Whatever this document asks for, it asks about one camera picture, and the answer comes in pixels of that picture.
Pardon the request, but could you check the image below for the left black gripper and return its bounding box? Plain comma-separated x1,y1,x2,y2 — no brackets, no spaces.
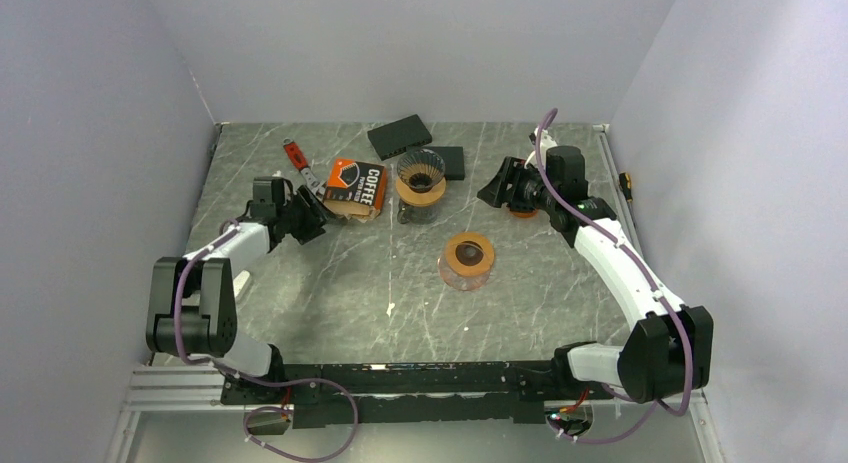
277,184,339,244

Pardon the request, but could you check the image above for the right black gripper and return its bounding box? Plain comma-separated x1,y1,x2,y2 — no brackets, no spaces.
477,156,559,214

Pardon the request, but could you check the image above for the orange coffee filter box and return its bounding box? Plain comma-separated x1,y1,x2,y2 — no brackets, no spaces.
322,158,388,221

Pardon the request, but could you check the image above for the clear glass ribbed dripper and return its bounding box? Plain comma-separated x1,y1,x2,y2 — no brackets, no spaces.
396,148,446,193

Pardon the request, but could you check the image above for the grey glass carafe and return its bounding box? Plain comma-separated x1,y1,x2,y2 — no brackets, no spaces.
397,200,439,225

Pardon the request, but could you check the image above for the wooden dripper ring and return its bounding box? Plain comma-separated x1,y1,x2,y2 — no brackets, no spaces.
394,175,448,208

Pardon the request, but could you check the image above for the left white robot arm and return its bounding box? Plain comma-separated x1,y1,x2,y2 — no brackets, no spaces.
145,176,332,403

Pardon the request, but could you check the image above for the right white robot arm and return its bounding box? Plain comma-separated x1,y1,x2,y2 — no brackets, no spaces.
477,146,714,403

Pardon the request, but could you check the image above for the orange glass cup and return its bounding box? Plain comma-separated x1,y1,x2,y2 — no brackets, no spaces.
509,209,538,219

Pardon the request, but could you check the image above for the black box front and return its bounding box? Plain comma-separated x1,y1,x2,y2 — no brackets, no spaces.
426,145,466,181

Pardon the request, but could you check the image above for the black box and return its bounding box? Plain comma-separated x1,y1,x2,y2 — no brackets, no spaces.
367,114,433,161
426,145,466,181

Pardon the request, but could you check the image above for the red adjustable wrench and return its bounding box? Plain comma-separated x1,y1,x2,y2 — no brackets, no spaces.
283,138,326,200

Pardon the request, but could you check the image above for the white small block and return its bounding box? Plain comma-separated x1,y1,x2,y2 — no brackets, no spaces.
233,270,252,299

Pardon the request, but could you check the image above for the black box rear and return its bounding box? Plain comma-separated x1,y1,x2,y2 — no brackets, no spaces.
367,114,433,161

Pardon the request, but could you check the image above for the yellow black screwdriver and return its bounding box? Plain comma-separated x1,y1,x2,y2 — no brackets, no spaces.
618,172,633,204

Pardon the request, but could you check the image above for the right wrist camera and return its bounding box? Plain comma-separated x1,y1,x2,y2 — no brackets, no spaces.
524,127,558,170

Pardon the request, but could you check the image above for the pink dripper with wooden ring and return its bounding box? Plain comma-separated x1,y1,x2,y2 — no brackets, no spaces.
438,232,496,291

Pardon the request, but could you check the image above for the black base frame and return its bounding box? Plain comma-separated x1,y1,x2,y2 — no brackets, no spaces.
221,357,598,429

